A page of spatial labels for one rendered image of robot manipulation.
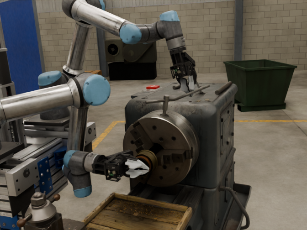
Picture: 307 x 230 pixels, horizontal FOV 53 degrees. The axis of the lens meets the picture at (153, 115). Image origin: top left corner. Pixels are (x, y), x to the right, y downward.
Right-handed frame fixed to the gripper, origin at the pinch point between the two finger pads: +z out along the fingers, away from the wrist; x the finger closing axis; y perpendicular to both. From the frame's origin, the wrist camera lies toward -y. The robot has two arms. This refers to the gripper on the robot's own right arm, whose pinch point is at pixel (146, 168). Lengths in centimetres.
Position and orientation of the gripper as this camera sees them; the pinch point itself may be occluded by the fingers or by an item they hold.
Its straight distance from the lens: 116.3
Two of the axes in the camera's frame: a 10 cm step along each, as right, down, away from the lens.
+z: 9.0, 0.7, -4.2
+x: -0.5, -9.6, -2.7
